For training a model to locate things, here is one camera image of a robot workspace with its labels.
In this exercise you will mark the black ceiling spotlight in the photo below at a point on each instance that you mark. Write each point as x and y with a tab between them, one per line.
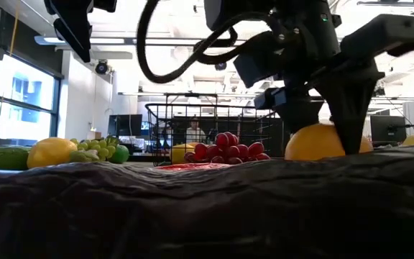
101	67
220	67

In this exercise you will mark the red orange carrot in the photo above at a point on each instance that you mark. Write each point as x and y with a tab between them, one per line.
192	167

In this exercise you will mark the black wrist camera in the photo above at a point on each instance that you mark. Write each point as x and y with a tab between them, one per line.
255	68

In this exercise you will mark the large orange mango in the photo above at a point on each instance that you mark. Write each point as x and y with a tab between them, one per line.
311	144

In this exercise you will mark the green lime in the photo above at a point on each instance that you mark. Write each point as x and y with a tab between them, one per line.
121	154

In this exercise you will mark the long linear ceiling light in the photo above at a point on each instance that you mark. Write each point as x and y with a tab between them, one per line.
113	41
138	93

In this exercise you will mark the cardboard box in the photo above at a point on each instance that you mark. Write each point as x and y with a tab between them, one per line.
93	135

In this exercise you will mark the green grape bunch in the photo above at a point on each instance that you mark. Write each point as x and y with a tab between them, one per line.
95	149

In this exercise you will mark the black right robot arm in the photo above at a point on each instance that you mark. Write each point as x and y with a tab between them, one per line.
235	14

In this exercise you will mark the black spotlight cluster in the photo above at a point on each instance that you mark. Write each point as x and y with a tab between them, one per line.
378	90

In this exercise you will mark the large window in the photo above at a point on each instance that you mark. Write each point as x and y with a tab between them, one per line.
23	104

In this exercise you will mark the person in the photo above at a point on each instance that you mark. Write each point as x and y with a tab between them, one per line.
194	133

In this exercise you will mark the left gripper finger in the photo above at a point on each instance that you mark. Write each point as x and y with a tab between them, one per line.
83	25
75	43

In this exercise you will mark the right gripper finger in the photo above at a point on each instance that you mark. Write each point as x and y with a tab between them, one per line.
350	108
297	115

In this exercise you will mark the orange oval fruit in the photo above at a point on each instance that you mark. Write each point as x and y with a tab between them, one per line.
193	144

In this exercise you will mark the black monitor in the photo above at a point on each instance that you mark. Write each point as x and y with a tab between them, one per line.
125	124
387	127

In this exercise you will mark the red grape bunch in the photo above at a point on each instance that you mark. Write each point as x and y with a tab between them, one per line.
228	149

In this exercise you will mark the black ceiling track fixture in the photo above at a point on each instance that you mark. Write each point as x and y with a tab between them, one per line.
383	3

